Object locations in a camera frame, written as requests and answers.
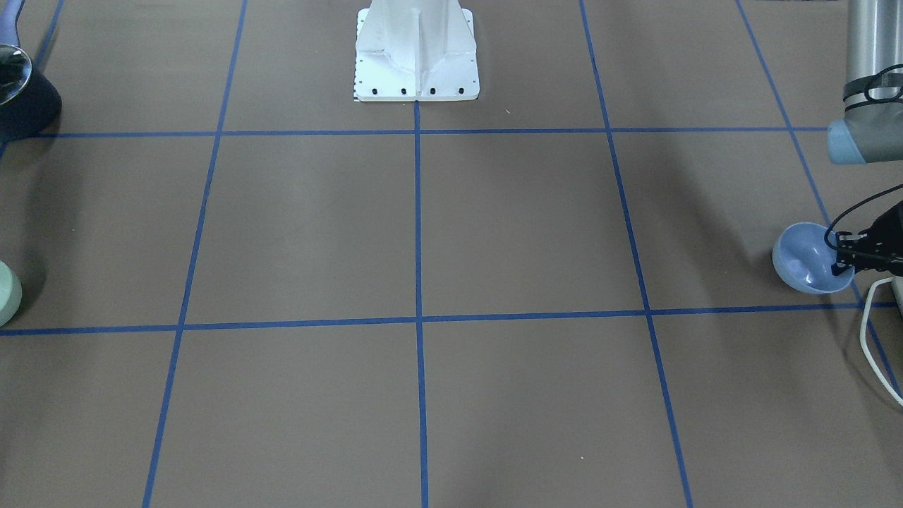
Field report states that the white toaster power cable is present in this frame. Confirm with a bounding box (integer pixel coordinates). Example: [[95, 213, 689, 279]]
[[860, 277, 903, 407]]

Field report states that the blue bowl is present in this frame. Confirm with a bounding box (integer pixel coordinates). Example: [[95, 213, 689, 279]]
[[771, 222, 854, 295]]

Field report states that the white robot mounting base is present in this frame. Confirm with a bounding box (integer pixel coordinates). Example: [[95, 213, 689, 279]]
[[353, 1, 480, 102]]

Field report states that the dark blue pot with lid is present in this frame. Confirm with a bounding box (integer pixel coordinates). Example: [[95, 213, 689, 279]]
[[1, 1, 62, 144]]

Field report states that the green bowl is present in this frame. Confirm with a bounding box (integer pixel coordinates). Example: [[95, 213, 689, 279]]
[[1, 262, 23, 326]]

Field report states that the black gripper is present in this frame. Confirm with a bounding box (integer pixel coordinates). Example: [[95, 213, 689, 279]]
[[831, 202, 902, 277]]

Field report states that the white and chrome toaster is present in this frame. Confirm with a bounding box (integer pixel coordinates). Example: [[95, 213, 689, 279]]
[[890, 276, 903, 316]]

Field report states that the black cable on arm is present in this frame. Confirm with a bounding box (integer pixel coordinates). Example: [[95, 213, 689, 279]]
[[823, 185, 903, 251]]

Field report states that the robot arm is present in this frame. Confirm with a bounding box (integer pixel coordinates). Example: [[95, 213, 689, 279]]
[[825, 1, 902, 276]]

